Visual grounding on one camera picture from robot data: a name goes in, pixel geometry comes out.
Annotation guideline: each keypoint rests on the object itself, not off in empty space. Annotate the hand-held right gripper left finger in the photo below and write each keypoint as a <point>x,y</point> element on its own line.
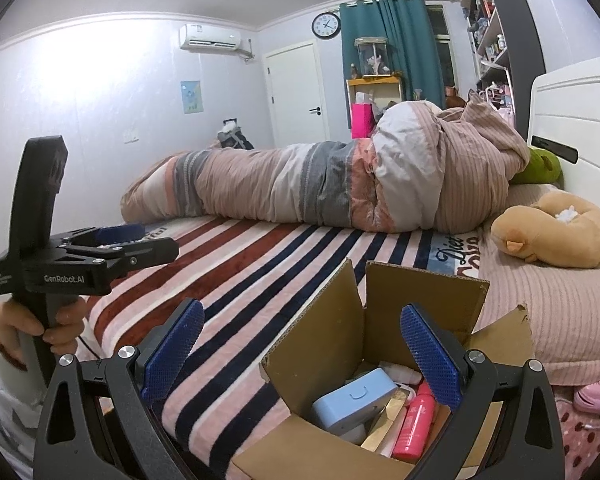
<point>175,352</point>

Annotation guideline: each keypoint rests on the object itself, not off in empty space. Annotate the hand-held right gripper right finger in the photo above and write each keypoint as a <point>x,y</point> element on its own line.
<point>430,360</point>

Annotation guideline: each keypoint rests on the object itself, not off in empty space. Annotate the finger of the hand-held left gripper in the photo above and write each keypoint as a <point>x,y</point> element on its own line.
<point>122,232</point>
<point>150,255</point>

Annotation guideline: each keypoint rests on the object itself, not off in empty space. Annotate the white rectangular case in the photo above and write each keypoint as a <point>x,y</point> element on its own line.
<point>400,372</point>

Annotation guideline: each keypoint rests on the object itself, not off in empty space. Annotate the pink spray bottle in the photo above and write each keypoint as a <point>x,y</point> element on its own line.
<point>417,425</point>

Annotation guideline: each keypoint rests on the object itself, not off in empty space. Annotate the gold rectangular box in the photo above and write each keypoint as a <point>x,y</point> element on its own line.
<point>387,420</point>

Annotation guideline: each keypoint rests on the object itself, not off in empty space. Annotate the light blue square case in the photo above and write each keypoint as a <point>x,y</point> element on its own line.
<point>352,397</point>

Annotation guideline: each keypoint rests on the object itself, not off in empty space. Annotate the brown cardboard box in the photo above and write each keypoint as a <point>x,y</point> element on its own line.
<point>310,340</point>

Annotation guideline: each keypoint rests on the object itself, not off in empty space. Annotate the person's left forearm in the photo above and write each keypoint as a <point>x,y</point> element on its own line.
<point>10,395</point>

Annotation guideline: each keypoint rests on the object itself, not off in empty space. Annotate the person's left hand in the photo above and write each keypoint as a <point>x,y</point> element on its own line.
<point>67,330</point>

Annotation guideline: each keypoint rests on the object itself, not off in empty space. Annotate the striped printed blanket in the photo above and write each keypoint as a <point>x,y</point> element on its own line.
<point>240,285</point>

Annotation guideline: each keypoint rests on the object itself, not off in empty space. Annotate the pink ribbed pillow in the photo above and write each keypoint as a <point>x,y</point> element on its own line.
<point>565,315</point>

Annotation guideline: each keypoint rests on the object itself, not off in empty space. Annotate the grey black bag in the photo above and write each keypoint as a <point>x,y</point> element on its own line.
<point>234,135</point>

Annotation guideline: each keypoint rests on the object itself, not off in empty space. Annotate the pink plush slipper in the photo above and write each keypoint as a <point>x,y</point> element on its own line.
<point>597,392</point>

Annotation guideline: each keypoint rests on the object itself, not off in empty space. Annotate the brown plush toy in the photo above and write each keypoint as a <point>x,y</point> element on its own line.
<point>550,237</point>

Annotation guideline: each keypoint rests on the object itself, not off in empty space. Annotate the rolled pink grey comforter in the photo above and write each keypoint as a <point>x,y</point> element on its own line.
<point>305,180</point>

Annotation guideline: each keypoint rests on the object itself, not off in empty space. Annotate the pink dotted cloth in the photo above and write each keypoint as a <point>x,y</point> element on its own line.
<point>582,440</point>

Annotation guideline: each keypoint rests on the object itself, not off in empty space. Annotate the white air conditioner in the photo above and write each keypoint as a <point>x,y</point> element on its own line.
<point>210,37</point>

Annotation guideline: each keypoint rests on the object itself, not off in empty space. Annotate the white door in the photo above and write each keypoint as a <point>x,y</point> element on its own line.
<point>295,95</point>

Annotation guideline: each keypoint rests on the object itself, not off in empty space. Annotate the green plush toy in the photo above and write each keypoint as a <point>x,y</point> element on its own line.
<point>542,167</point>

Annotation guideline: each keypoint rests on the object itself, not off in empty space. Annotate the pink gift bag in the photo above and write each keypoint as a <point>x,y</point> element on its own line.
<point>361,120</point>

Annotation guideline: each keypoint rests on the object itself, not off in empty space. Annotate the small brown stuffed toy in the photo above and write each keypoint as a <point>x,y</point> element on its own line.
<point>452,96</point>

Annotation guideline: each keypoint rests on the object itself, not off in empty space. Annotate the yellow white shelf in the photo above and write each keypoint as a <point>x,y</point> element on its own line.
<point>375,81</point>

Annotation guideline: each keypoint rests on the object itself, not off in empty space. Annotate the white bed headboard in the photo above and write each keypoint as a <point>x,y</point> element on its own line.
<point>580,115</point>

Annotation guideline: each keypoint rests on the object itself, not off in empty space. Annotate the glass display case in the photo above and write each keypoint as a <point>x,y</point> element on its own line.
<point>372,57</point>

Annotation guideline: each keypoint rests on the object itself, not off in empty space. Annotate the window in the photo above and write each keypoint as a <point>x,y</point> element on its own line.
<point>442,45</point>

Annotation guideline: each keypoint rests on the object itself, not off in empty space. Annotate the teal curtain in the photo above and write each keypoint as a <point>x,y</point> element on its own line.
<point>410,45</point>

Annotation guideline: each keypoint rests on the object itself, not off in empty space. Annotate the dark tall bookshelf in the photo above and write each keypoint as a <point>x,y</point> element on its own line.
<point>517,40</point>

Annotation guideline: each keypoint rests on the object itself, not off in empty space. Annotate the light blue wall poster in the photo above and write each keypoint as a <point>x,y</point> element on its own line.
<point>191,96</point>

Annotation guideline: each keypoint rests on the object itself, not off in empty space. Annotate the round black wall clock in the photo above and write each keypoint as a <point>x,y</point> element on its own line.
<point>326,25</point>

